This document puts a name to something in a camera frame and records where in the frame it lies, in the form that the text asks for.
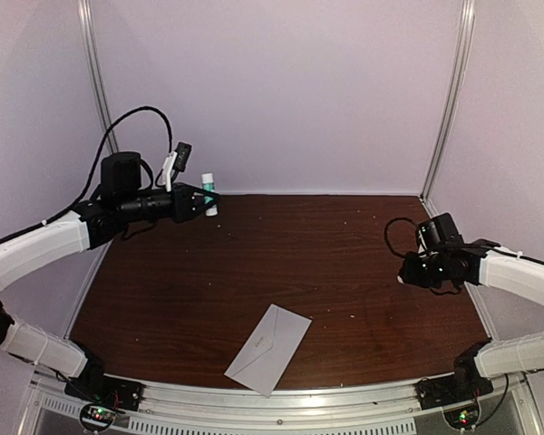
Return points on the aluminium frame post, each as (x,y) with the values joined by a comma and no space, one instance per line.
(94,68)
(461,56)

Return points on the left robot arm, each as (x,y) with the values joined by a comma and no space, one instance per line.
(118,201)

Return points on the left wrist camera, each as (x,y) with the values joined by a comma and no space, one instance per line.
(173,165)

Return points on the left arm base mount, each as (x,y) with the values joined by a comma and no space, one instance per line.
(108,408)

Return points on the right aluminium frame post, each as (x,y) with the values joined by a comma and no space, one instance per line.
(461,56)

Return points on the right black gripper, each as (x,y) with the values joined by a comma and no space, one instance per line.
(409,275)

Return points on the front aluminium rail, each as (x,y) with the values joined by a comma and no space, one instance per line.
(382,408)

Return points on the grey envelope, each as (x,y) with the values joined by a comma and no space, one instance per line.
(267,352)

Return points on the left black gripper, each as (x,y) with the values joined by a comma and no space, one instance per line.
(183,208)

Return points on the left aluminium frame post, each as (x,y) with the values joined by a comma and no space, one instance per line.
(94,68)

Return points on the white green glue stick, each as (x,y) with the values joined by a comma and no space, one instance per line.
(208,184)

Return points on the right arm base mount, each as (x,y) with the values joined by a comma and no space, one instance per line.
(453,399)

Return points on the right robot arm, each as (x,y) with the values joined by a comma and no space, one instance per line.
(443,256)

